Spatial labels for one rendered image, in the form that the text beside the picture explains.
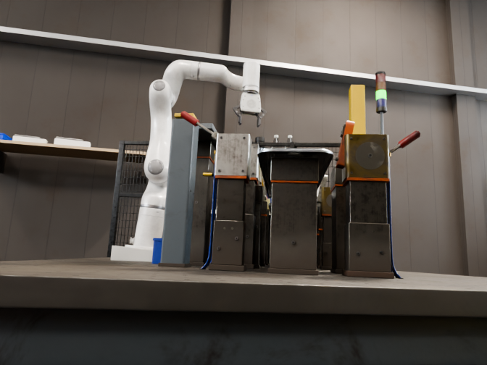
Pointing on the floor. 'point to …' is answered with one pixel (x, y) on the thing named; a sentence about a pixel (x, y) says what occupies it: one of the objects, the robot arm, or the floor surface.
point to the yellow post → (357, 108)
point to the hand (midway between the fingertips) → (249, 123)
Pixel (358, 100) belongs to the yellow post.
